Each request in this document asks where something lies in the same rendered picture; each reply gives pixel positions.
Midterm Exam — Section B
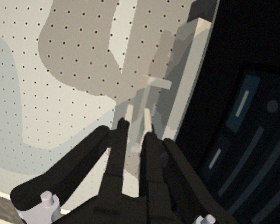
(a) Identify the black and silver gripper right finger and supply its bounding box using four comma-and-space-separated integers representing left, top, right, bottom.
138, 108, 238, 224

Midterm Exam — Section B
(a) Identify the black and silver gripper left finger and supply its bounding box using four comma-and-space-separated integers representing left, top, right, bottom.
10, 104, 133, 224

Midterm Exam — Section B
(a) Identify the grey benchtop instrument with drawer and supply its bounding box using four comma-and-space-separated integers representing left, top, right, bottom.
126, 0, 280, 224

